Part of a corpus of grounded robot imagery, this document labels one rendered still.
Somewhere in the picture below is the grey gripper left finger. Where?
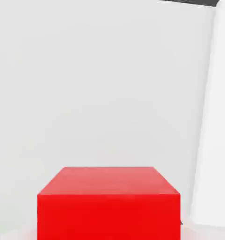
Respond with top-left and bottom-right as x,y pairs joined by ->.
25,227 -> 38,240

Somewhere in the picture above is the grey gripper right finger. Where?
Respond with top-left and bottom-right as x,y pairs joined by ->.
180,219 -> 196,240

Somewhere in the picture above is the small red cube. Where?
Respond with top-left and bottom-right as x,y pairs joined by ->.
37,166 -> 181,240

